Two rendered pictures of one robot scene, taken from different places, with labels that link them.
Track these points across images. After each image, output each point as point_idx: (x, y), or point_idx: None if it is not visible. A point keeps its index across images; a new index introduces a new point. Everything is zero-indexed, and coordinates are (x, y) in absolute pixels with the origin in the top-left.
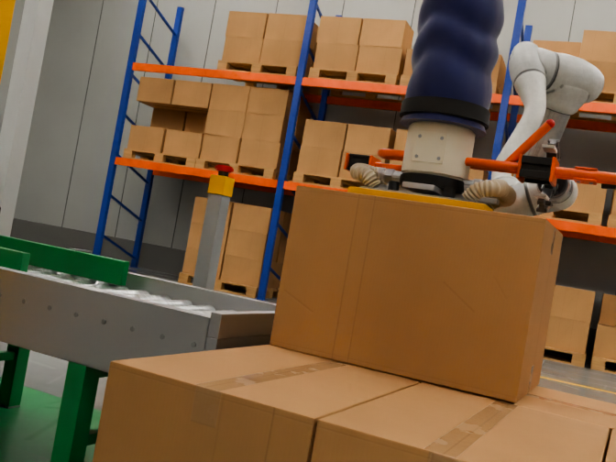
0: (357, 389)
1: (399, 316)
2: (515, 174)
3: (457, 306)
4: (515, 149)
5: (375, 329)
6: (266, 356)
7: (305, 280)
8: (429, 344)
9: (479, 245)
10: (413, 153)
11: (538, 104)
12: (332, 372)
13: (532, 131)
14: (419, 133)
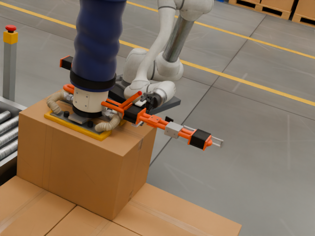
0: (34, 232)
1: (66, 179)
2: (168, 43)
3: (89, 181)
4: (149, 60)
5: (57, 181)
6: (7, 197)
7: (27, 154)
8: (78, 192)
9: (97, 159)
10: (74, 100)
11: (165, 32)
12: (33, 210)
13: (160, 48)
14: (76, 91)
